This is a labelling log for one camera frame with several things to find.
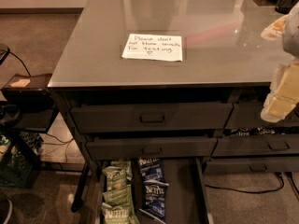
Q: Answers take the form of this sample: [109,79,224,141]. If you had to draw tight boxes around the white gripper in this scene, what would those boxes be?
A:
[261,60,299,123]

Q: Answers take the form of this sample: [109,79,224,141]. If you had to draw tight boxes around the blue chip bag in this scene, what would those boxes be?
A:
[138,158,164,182]
[140,180,169,224]

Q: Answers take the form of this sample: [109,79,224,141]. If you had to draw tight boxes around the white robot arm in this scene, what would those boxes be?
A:
[261,3,299,123]

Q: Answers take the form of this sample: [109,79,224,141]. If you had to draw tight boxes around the top right drawer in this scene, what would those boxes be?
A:
[226,103,299,129]

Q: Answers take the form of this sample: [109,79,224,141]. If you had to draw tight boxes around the middle right drawer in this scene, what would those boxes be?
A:
[213,134,299,157]

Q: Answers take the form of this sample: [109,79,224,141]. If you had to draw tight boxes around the dark snack bags in drawer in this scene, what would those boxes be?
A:
[225,127,299,136]

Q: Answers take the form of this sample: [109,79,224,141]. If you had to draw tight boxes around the top left drawer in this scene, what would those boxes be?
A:
[71,103,233,133]

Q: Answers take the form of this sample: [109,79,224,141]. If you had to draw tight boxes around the bottom right drawer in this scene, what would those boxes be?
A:
[205,157,299,174]

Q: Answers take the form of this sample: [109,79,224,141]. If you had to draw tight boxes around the middle left drawer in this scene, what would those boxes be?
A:
[86,136,217,160]

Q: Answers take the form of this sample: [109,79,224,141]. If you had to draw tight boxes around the open bottom left drawer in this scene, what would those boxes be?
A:
[92,158,214,224]

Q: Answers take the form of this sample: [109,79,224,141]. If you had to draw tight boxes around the grey drawer cabinet counter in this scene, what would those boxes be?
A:
[49,0,298,224]

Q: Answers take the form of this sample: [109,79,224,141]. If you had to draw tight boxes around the upper green chip bag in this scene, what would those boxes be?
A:
[103,161,133,190]

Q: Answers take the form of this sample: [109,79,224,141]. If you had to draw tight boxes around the green chip bag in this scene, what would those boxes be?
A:
[103,161,133,190]
[103,185,133,206]
[101,203,140,224]

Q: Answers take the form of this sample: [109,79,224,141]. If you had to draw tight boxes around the middle green chip bag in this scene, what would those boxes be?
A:
[103,185,133,206]

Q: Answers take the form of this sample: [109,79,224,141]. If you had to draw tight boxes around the lower green chip bag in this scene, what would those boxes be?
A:
[101,203,140,224]

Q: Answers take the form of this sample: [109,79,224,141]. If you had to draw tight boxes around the white handwritten paper note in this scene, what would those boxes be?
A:
[121,34,183,62]

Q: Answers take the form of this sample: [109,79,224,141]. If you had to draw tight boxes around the green plastic crate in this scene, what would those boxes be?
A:
[0,133,34,189]

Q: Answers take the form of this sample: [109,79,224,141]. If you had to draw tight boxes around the dark shoe at corner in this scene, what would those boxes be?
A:
[0,199,13,224]

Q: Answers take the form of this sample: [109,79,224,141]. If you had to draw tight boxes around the black cable on left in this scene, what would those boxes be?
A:
[0,44,32,77]

